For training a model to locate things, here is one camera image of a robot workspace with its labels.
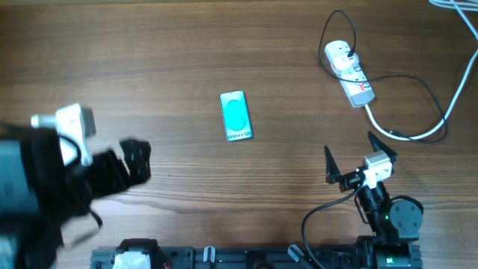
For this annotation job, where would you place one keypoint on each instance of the white USB charger adapter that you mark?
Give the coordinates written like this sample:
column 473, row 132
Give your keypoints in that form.
column 343, row 62

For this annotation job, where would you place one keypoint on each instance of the white power strip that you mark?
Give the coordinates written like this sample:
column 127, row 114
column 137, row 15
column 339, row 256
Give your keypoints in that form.
column 353, row 80

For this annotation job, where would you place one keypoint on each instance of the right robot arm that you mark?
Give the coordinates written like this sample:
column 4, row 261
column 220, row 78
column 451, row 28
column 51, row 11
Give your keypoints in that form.
column 394, row 221

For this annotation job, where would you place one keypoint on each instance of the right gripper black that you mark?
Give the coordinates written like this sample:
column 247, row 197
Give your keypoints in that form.
column 349, row 180

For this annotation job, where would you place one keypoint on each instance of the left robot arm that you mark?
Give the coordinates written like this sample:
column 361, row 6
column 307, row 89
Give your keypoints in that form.
column 44, row 185

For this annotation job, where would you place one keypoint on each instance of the turquoise screen Galaxy smartphone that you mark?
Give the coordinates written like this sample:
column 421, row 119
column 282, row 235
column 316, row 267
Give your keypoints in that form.
column 235, row 116

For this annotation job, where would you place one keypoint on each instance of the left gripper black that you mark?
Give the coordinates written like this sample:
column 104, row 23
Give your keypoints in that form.
column 140, row 164

